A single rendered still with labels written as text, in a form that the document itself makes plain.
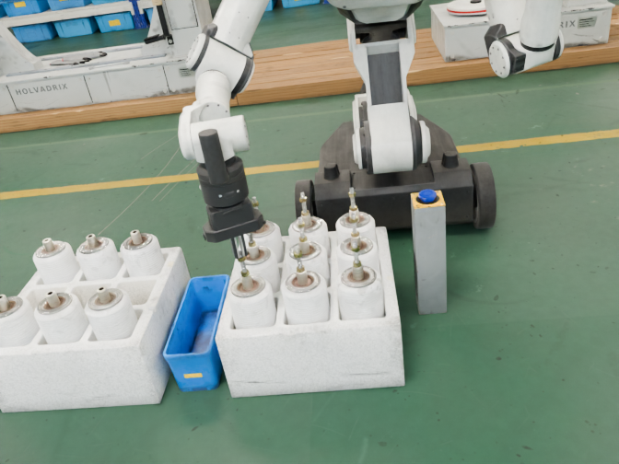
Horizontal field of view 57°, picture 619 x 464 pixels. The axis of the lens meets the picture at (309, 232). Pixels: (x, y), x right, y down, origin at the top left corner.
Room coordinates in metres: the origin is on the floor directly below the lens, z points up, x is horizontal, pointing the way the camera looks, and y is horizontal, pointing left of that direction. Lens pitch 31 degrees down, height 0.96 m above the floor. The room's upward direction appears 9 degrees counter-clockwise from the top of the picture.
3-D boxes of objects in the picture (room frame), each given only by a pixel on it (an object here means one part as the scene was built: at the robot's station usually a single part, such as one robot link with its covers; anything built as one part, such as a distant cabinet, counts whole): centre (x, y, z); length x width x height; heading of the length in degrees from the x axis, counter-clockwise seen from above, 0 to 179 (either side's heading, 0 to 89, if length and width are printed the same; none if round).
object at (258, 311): (1.00, 0.15, 0.16); 0.10 x 0.10 x 0.18
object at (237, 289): (1.00, 0.15, 0.25); 0.08 x 0.08 x 0.01
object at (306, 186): (1.57, 0.00, 0.10); 0.20 x 0.05 x 0.20; 172
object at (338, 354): (1.11, 0.02, 0.09); 0.39 x 0.39 x 0.18; 83
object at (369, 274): (0.98, -0.09, 0.25); 0.08 x 0.08 x 0.01
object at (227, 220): (1.01, 0.15, 0.45); 0.13 x 0.10 x 0.12; 107
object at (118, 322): (1.04, 0.47, 0.16); 0.10 x 0.10 x 0.18
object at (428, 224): (1.15, -0.28, 0.16); 0.07 x 0.07 x 0.31; 83
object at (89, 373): (1.17, 0.57, 0.09); 0.39 x 0.39 x 0.18; 83
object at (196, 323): (1.12, 0.30, 0.06); 0.30 x 0.11 x 0.12; 173
